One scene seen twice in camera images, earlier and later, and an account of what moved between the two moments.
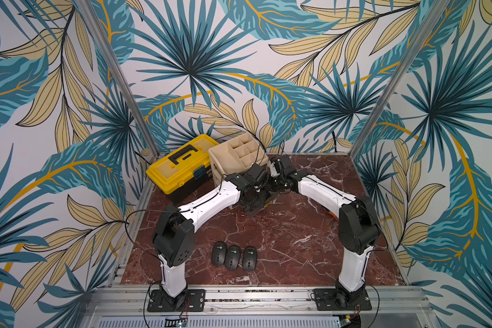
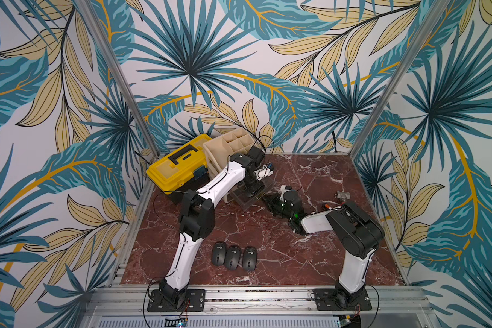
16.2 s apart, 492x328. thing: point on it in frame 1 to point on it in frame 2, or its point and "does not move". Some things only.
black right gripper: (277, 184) to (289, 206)
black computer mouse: (249, 258) does not move
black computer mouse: (232, 257) does not move
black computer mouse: (219, 253) does not move
